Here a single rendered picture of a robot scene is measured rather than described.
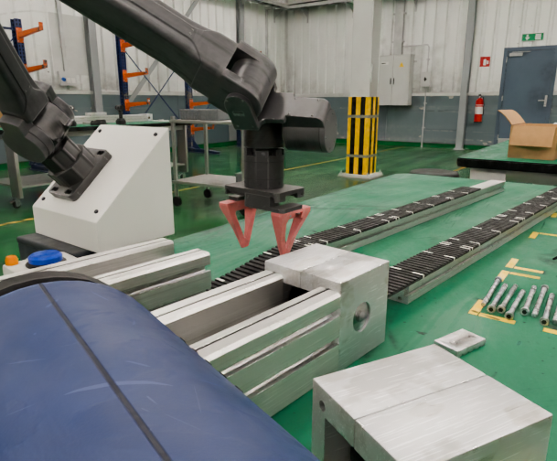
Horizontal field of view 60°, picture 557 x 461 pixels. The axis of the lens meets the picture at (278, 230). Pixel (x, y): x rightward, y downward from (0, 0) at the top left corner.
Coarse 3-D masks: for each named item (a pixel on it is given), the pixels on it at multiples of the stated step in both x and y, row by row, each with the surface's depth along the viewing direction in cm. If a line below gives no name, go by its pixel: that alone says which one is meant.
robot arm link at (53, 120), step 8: (48, 104) 84; (40, 112) 83; (48, 112) 84; (56, 112) 84; (40, 120) 82; (48, 120) 83; (56, 120) 84; (64, 120) 86; (72, 120) 86; (40, 128) 82; (48, 128) 83; (56, 128) 84; (64, 128) 86; (56, 136) 85; (64, 136) 90; (56, 144) 85
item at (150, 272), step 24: (168, 240) 63; (48, 264) 54; (72, 264) 54; (96, 264) 55; (120, 264) 57; (144, 264) 54; (168, 264) 54; (192, 264) 56; (120, 288) 50; (144, 288) 53; (168, 288) 54; (192, 288) 57
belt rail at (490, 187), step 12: (492, 180) 145; (480, 192) 131; (492, 192) 138; (444, 204) 114; (456, 204) 122; (468, 204) 126; (408, 216) 101; (420, 216) 107; (432, 216) 110; (384, 228) 95; (396, 228) 98; (408, 228) 103; (348, 240) 86; (360, 240) 90; (372, 240) 92
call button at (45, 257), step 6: (36, 252) 62; (42, 252) 62; (48, 252) 62; (54, 252) 62; (60, 252) 62; (30, 258) 60; (36, 258) 60; (42, 258) 60; (48, 258) 60; (54, 258) 60; (60, 258) 61; (36, 264) 60; (42, 264) 60
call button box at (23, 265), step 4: (64, 252) 66; (64, 256) 65; (68, 256) 65; (72, 256) 65; (24, 260) 63; (64, 260) 62; (16, 264) 61; (20, 264) 61; (24, 264) 61; (28, 264) 60; (4, 268) 61; (8, 268) 60; (12, 268) 60; (16, 268) 60; (20, 268) 60; (24, 268) 60; (28, 268) 60; (32, 268) 59; (4, 272) 61; (8, 272) 60; (12, 272) 59; (16, 272) 59
